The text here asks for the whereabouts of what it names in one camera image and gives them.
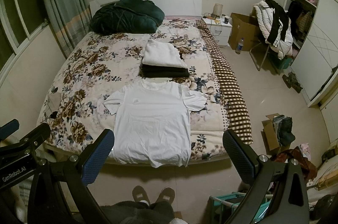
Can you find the small cardboard box with clothes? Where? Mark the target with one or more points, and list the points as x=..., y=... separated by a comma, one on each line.
x=277, y=133

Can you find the brown checkered blanket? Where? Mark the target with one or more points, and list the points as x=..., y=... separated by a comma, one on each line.
x=235, y=111

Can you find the white puffer jacket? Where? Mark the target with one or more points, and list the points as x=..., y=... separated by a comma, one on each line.
x=264, y=16

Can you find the teal drying rack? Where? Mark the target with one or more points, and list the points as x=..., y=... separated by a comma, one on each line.
x=223, y=206

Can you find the white wardrobe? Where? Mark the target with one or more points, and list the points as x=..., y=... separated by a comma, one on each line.
x=315, y=65

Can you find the beige table lamp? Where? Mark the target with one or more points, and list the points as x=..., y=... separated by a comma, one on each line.
x=217, y=10

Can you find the white t-shirt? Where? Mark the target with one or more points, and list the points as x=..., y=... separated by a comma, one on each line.
x=152, y=122

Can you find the right slipper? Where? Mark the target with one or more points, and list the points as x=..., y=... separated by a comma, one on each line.
x=167, y=194

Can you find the black striped jacket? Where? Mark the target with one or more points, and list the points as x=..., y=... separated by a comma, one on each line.
x=280, y=23

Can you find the plastic water bottle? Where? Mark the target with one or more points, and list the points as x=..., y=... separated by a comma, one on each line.
x=240, y=46

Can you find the folded white garment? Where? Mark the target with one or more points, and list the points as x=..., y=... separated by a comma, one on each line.
x=162, y=54

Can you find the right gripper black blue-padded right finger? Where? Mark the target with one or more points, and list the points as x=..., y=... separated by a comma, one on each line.
x=242, y=156

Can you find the folded black garment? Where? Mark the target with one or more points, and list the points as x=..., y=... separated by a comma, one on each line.
x=151, y=71

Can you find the dark shoes on floor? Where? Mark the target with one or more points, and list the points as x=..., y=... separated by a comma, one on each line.
x=290, y=81

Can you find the white nightstand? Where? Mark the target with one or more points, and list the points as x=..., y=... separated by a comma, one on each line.
x=221, y=31

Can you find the floral bed blanket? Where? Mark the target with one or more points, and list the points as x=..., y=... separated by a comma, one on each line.
x=101, y=65

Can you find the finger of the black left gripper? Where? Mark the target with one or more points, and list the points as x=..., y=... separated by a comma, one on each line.
x=8, y=129

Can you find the dark green quilt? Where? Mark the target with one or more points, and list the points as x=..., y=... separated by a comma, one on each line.
x=127, y=16

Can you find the window frame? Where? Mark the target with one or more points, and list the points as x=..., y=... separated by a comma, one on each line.
x=21, y=22

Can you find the clothes pile on floor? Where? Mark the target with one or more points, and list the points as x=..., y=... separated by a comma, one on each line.
x=309, y=170

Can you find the folding chair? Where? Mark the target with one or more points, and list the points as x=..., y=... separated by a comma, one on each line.
x=262, y=52

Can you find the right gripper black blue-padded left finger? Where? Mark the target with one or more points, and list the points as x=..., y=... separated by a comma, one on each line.
x=94, y=156

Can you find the large cardboard box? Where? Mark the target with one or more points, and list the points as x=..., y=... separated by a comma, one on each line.
x=245, y=27

